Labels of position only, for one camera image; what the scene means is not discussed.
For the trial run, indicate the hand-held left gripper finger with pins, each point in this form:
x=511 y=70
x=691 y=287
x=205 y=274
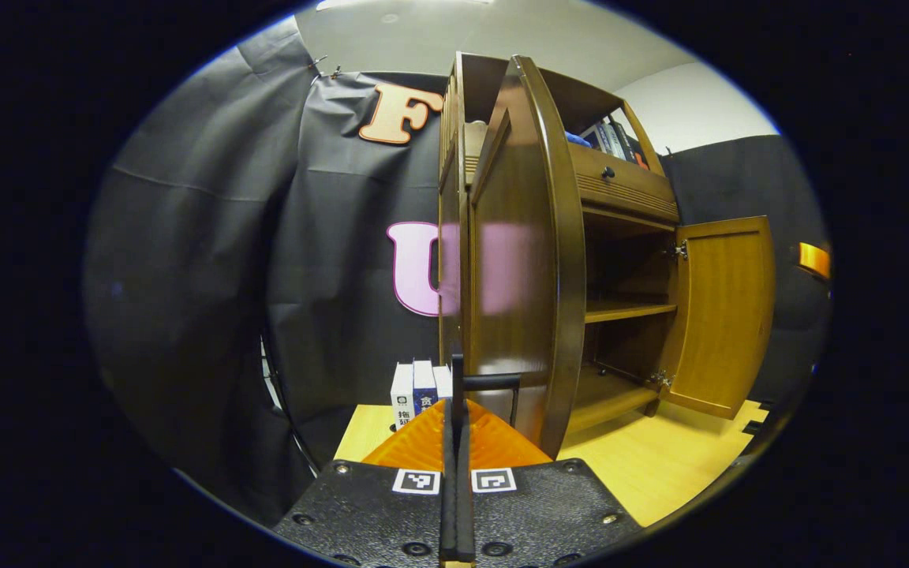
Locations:
x=464 y=505
x=448 y=489

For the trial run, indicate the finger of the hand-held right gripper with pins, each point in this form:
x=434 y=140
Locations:
x=814 y=260

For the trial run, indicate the wooden cabinet door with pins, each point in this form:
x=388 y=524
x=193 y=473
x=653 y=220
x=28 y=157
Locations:
x=518 y=331
x=723 y=315

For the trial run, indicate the wooden double-door shoe cabinet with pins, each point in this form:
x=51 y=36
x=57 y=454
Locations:
x=628 y=312

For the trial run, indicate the metal door hinge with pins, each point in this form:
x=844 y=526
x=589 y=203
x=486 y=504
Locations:
x=660 y=379
x=680 y=251

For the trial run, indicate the wooden cabinet drawer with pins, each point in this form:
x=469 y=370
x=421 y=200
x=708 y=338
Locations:
x=628 y=185

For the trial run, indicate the white printed box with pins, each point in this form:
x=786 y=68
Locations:
x=402 y=398

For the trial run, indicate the blue box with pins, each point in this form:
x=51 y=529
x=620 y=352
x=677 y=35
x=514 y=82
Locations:
x=425 y=386

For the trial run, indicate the plain white box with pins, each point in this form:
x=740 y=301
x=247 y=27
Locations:
x=443 y=383

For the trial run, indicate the row of books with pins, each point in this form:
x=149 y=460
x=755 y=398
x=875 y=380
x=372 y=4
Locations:
x=612 y=140

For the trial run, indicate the black backdrop cloth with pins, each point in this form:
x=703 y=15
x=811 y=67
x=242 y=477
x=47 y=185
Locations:
x=328 y=260

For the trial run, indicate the blue towel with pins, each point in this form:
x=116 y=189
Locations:
x=577 y=140

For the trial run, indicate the ceiling light panel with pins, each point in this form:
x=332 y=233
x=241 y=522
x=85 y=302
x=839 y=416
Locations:
x=391 y=4

